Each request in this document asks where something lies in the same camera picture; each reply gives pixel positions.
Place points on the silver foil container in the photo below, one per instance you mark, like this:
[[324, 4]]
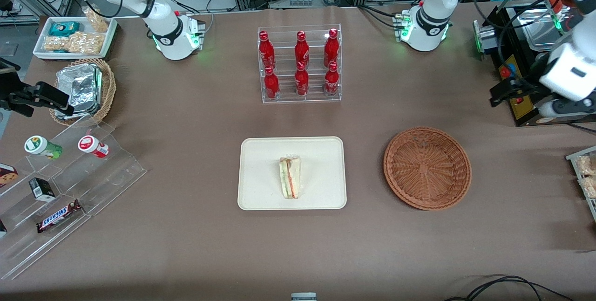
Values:
[[86, 111], [81, 84]]

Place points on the clear acrylic bottle rack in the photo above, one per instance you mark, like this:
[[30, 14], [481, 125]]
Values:
[[321, 98]]

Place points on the red cola bottle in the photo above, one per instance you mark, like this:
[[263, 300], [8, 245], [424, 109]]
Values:
[[266, 51], [271, 85], [331, 81], [301, 82], [301, 49], [331, 49]]

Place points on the wrapped pastry bag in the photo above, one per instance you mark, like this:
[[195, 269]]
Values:
[[587, 165], [590, 187]]

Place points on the light wicker basket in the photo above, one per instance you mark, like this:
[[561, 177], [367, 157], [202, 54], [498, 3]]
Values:
[[108, 86]]

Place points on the green lid snack cup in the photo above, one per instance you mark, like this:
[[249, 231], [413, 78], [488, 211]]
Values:
[[37, 145]]

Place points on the white tray with pastries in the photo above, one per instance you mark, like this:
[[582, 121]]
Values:
[[582, 153]]

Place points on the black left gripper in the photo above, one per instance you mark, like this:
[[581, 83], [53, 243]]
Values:
[[526, 87]]

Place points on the white snack tray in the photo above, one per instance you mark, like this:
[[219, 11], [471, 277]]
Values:
[[42, 49]]

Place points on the teal snack packet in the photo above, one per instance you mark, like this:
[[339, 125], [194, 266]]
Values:
[[64, 28]]

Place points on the black equipment rack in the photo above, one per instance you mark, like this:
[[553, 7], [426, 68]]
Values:
[[531, 118]]

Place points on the round brown wicker basket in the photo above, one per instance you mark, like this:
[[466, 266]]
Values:
[[426, 168]]

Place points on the cream rectangular serving tray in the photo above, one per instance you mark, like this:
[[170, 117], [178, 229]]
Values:
[[260, 173]]

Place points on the triangular sandwich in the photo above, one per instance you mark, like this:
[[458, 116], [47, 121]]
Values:
[[290, 177]]

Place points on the large peanut snack bag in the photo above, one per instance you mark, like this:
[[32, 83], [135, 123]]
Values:
[[77, 42]]

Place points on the small grey box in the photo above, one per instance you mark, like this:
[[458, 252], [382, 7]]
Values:
[[303, 297]]

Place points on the red emergency stop button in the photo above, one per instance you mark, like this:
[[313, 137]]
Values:
[[505, 72]]

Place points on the red lid snack cup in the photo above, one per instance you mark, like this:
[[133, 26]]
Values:
[[89, 144]]

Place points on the silver device with green light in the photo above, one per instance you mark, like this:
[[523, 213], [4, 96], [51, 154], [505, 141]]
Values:
[[484, 40]]

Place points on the steel tray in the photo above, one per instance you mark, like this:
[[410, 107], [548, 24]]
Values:
[[540, 30]]

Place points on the small peanut snack bag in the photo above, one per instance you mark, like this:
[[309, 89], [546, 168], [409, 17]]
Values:
[[97, 20]]

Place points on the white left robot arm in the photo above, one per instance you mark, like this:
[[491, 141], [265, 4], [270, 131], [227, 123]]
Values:
[[430, 7]]

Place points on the Snickers chocolate bar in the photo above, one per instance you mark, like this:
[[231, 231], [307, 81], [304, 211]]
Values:
[[58, 216]]

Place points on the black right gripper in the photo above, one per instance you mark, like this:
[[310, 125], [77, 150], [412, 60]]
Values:
[[10, 99]]

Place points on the brown cookie box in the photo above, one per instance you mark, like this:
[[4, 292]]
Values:
[[7, 175]]

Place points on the clear acrylic stepped stand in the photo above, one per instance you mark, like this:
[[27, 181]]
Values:
[[116, 175]]

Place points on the small black carton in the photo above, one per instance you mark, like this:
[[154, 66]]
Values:
[[43, 190]]

